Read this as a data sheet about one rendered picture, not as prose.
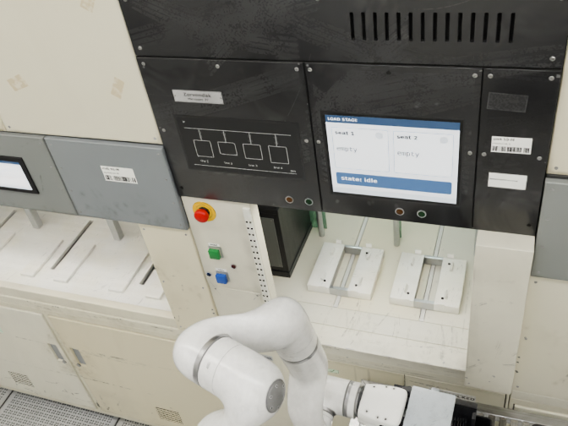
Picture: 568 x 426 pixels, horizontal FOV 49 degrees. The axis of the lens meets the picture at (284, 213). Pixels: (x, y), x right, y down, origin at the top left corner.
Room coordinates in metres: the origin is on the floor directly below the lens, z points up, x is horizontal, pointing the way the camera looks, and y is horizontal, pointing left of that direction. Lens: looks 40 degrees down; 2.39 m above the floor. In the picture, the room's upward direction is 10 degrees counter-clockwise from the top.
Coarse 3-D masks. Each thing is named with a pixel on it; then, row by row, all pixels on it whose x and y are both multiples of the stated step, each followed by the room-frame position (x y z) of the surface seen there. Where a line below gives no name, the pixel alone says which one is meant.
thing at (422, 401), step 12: (408, 396) 0.88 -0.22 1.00; (420, 396) 0.80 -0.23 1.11; (432, 396) 0.80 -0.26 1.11; (444, 396) 0.79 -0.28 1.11; (408, 408) 0.78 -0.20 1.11; (420, 408) 0.77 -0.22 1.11; (432, 408) 0.77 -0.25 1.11; (444, 408) 0.76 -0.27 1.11; (456, 408) 0.83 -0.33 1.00; (468, 408) 0.82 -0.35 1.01; (408, 420) 0.75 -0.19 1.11; (420, 420) 0.75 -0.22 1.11; (432, 420) 0.74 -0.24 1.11; (444, 420) 0.74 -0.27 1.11; (456, 420) 0.82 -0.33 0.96; (468, 420) 0.82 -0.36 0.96
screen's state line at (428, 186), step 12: (336, 180) 1.15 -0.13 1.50; (348, 180) 1.13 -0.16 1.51; (360, 180) 1.12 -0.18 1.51; (372, 180) 1.11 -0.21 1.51; (384, 180) 1.10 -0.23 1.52; (396, 180) 1.09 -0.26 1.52; (408, 180) 1.08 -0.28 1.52; (420, 180) 1.07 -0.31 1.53; (432, 192) 1.05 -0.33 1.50; (444, 192) 1.04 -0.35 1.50
